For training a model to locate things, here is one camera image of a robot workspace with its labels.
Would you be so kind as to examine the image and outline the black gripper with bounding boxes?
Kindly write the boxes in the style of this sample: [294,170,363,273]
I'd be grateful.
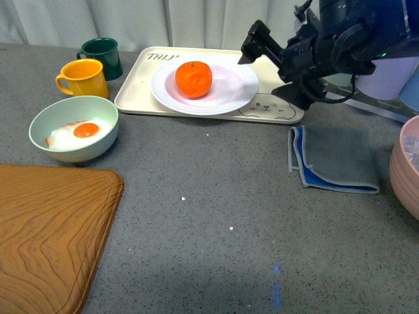
[238,20,375,111]

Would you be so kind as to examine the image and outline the white round plate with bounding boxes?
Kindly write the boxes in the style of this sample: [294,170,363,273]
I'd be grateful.
[151,55,259,116]

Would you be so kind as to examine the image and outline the orange mandarin fruit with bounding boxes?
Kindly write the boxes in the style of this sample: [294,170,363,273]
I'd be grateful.
[175,61,213,98]

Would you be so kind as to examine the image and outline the green plastic cup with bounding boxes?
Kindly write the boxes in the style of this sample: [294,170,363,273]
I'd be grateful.
[324,73,352,87]

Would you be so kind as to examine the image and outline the grey blue folded cloth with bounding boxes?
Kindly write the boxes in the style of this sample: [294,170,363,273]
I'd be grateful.
[287,125,380,194]

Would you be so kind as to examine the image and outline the purple plastic cup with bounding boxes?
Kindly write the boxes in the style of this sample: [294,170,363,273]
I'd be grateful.
[355,57,418,100]

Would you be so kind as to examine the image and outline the blue plastic cup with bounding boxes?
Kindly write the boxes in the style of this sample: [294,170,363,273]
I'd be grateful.
[399,70,419,112]

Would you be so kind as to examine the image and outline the grey white curtain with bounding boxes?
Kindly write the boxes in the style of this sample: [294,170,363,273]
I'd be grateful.
[1,0,303,52]

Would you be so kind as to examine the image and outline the clear plastic ice cubes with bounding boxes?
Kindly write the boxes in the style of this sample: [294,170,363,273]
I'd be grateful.
[403,135,419,171]

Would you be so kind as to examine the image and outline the pink bowl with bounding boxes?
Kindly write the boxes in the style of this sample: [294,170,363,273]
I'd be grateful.
[389,116,418,220]

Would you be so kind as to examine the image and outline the dark green mug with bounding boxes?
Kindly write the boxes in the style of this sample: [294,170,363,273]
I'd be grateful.
[77,37,123,81]

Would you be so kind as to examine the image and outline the yellow mug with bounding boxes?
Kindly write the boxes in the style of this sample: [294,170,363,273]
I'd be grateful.
[55,59,109,98]

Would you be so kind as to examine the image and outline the toy fried egg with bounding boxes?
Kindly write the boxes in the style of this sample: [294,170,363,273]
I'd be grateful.
[45,119,113,150]

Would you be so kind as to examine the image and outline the light green bowl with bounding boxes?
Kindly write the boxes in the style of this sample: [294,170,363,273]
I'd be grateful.
[29,96,119,163]

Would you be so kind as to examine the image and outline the wooden cutting board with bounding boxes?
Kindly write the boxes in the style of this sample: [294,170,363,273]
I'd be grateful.
[1,164,124,313]

